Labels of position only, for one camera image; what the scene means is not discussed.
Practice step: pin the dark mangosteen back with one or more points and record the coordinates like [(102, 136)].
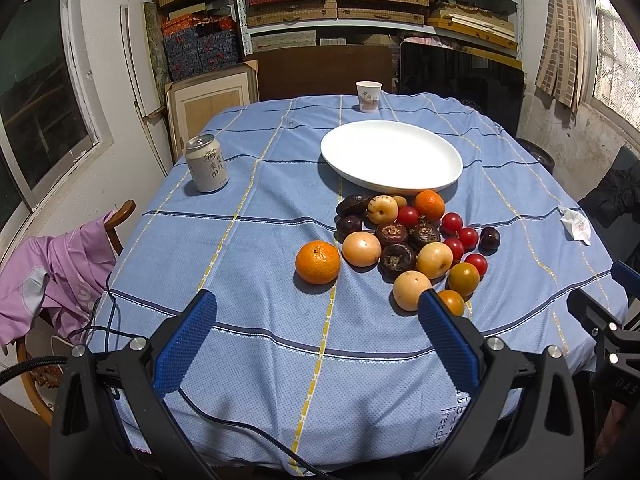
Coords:
[(354, 205)]

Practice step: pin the black cloth on chair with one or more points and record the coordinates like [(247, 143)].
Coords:
[(613, 208)]

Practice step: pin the dark mangosteen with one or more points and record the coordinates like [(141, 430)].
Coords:
[(354, 205), (397, 259), (391, 233), (422, 234)]

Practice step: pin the yellow pear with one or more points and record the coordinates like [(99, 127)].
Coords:
[(434, 260)]

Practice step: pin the yellow apple with stem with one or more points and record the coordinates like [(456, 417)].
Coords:
[(382, 209)]

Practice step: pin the wooden framed panel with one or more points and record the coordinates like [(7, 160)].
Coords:
[(192, 102)]

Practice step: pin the blue checked tablecloth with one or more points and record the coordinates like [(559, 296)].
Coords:
[(317, 228)]

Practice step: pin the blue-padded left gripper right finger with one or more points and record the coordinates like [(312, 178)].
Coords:
[(523, 419)]

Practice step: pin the dark mangosteen middle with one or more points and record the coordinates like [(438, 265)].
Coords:
[(391, 233)]

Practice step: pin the large orange mandarin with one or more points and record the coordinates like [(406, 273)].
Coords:
[(318, 263)]

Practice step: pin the left window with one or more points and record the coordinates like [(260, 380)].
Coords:
[(51, 116)]

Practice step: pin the beige patterned curtain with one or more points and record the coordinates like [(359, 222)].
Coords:
[(561, 73)]

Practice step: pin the white oval plate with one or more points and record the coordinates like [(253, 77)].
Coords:
[(391, 157)]

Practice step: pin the pale round pear front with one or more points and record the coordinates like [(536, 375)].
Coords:
[(407, 289)]

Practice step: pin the white beverage can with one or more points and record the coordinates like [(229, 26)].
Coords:
[(206, 163)]

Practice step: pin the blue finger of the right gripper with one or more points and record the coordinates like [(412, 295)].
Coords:
[(627, 277)]

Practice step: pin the dark mangosteen front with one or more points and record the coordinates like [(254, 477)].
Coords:
[(397, 259)]

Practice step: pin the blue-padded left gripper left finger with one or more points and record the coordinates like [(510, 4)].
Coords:
[(87, 436)]

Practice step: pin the red cherry tomato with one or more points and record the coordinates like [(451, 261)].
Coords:
[(408, 216), (456, 247), (451, 224), (479, 262), (469, 238)]

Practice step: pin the pale round pear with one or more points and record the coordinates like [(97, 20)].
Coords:
[(407, 289), (361, 249)]

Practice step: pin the white metal shelf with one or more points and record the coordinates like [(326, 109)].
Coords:
[(477, 26)]

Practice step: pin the white paper cup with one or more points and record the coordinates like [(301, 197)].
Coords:
[(369, 95)]

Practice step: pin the blue patterned storage box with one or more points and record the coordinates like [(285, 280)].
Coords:
[(198, 50)]

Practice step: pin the dark plum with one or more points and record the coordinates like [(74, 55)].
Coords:
[(348, 225), (490, 239)]

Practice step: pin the pink jacket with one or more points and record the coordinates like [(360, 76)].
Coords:
[(63, 276)]

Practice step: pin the orange mandarin near plate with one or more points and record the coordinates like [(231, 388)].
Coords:
[(430, 205)]

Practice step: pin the wooden chair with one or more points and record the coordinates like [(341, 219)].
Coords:
[(50, 376)]

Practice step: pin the crumpled white tissue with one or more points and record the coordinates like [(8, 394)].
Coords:
[(576, 225)]

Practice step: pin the orange-yellow tomato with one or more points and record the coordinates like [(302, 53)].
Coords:
[(463, 278), (453, 301)]

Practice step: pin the dark mangosteen right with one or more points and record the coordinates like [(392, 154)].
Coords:
[(422, 234)]

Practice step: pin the small yellow fruit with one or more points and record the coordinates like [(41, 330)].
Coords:
[(400, 201)]

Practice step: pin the window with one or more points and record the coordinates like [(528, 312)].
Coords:
[(51, 116), (612, 67)]

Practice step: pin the right window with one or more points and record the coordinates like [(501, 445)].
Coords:
[(612, 67)]

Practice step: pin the brown wooden board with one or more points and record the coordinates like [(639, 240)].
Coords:
[(320, 70)]

